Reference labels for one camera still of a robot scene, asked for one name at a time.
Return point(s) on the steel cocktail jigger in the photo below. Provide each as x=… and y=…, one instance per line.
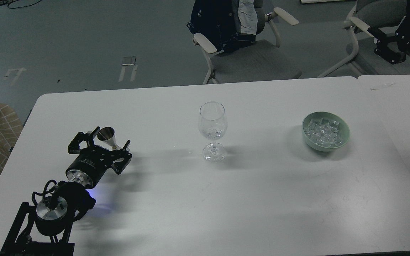
x=107, y=135

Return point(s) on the green bowl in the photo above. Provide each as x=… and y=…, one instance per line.
x=344, y=129

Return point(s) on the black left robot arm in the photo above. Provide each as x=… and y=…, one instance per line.
x=43, y=229

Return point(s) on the clear plastic scrap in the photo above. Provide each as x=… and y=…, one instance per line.
x=382, y=86

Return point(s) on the pile of ice cubes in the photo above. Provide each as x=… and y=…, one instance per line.
x=324, y=132

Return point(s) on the grey office chair with jacket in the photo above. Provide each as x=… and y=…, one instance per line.
x=261, y=61

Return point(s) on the dark blue jacket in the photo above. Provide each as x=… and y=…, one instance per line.
x=227, y=24

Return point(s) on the clear wine glass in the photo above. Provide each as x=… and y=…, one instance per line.
x=212, y=125

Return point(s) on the grey office chair right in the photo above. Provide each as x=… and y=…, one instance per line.
x=361, y=58

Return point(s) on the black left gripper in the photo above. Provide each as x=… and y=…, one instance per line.
x=92, y=162

